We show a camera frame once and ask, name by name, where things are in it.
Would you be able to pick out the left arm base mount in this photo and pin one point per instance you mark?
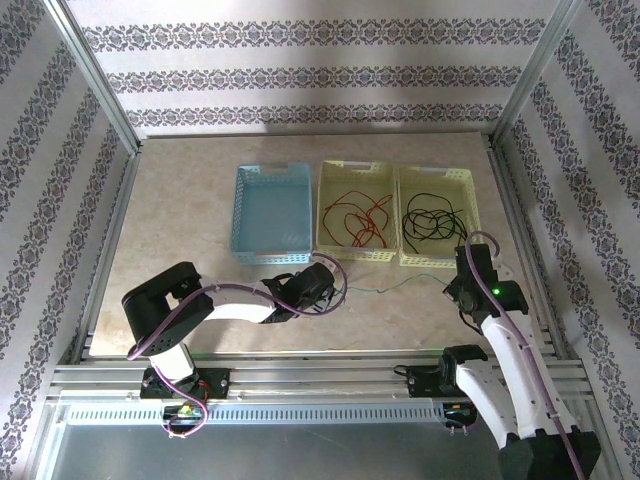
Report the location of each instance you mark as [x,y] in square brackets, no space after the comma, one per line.
[217,384]

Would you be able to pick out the aluminium corner post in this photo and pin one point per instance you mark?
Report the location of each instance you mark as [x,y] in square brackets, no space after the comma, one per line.
[95,75]
[535,70]

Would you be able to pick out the aluminium side rail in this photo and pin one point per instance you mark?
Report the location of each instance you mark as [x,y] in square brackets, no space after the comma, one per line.
[515,200]
[120,210]

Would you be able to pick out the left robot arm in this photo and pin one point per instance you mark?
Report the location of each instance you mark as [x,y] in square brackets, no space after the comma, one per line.
[235,310]

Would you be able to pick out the blue plastic basket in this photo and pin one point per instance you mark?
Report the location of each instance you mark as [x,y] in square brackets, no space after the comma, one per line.
[272,215]

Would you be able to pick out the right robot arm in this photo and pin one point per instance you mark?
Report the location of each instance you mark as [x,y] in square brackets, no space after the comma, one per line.
[510,360]

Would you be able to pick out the yellow plastic basket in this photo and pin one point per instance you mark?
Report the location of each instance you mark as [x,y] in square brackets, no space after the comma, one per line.
[350,182]
[450,176]

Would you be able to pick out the grey metal sheet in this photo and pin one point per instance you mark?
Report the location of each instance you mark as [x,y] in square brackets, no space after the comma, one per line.
[310,450]

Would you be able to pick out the aluminium rail frame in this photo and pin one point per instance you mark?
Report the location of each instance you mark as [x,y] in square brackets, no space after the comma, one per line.
[320,372]

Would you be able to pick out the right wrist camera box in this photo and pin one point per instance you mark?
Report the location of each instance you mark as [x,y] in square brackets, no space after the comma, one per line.
[504,270]

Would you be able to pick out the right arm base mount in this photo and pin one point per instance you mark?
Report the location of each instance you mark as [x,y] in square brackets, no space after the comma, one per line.
[422,382]

